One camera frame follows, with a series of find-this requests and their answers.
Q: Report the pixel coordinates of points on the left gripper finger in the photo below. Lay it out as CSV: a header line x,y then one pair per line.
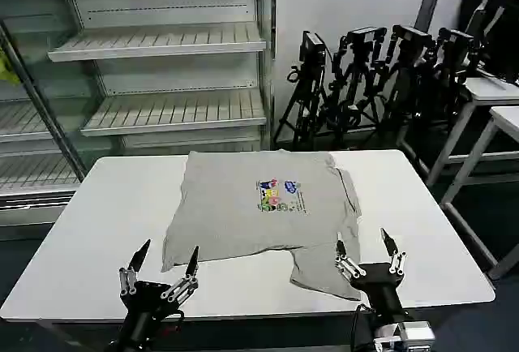
x,y
130,277
191,267

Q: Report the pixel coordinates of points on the yellow item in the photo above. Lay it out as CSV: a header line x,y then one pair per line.
x,y
6,66

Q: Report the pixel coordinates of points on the black flat monitor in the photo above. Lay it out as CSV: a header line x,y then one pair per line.
x,y
507,39
474,7

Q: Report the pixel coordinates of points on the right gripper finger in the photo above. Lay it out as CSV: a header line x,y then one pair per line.
x,y
389,244
341,255

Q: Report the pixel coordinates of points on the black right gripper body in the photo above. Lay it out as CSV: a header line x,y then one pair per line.
x,y
379,283

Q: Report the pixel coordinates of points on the grey printed t-shirt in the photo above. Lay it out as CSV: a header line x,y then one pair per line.
x,y
243,214

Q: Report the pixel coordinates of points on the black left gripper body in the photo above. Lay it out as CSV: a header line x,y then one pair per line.
x,y
142,303

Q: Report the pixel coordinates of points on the glass-fronted shelf cabinet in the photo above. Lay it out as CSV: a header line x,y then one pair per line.
x,y
24,133

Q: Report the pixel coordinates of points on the white metal shelf rack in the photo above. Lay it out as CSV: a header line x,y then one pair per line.
x,y
170,39

